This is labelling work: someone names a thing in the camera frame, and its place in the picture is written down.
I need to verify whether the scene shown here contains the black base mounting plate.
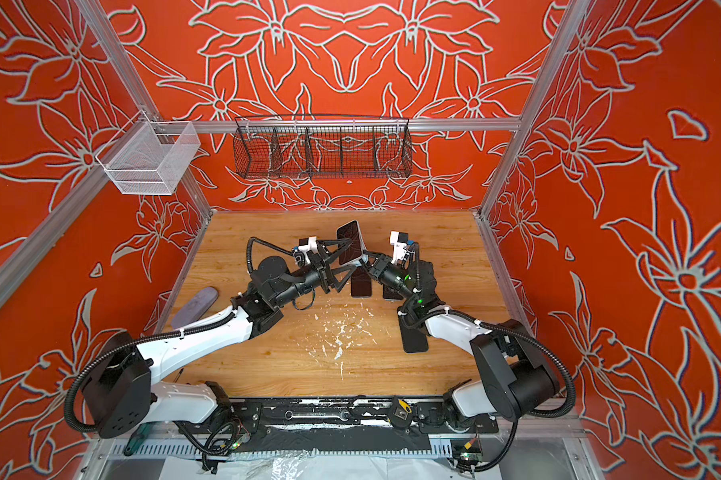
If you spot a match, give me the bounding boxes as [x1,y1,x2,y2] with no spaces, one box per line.
[180,395,499,435]

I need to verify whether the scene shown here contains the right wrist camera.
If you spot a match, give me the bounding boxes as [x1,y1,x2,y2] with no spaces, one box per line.
[390,231,419,268]

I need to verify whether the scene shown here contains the aluminium frame post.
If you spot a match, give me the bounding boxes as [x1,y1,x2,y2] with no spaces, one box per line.
[74,0,212,217]
[477,0,592,221]

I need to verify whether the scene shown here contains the aluminium horizontal back rail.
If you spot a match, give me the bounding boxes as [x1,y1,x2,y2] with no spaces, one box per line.
[152,117,521,135]

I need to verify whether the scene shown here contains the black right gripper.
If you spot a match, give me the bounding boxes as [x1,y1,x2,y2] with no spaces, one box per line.
[355,250,422,307]

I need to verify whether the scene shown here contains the black wire basket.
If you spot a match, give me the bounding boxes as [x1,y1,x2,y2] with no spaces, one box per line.
[232,115,414,180]

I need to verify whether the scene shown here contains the white wire basket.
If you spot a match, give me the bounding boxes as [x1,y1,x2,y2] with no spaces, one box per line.
[96,121,200,196]

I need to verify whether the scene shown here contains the white slotted cable duct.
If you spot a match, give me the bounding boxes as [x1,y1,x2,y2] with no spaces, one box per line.
[106,438,454,461]

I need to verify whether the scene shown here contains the green handled screwdriver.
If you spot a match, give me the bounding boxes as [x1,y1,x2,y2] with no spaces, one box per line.
[122,425,148,457]

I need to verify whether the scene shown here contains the aluminium frame post left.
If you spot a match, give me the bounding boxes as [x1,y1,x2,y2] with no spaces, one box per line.
[74,0,212,217]

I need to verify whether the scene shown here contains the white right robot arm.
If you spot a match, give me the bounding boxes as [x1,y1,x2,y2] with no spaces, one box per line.
[364,251,576,422]

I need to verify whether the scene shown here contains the green circuit board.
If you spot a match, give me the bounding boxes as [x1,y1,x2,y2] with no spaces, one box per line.
[452,441,485,472]

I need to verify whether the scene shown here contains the aluminium frame post right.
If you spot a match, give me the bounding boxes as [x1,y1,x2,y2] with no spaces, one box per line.
[477,0,592,221]

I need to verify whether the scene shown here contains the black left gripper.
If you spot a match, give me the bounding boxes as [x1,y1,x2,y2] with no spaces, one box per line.
[274,240,356,309]

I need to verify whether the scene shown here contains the black phone case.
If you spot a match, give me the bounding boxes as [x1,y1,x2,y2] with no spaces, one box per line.
[399,316,430,354]

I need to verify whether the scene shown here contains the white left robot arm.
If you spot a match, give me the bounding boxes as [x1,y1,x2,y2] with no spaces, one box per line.
[64,237,366,438]

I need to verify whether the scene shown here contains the aluminium left side rail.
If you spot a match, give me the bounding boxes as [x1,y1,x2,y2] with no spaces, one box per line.
[0,168,108,310]

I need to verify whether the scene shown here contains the black phone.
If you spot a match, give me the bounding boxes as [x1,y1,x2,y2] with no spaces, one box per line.
[383,286,403,301]
[350,267,373,298]
[336,220,366,266]

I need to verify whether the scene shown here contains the lavender grey phone case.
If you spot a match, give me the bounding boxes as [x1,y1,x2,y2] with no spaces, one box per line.
[170,287,218,329]

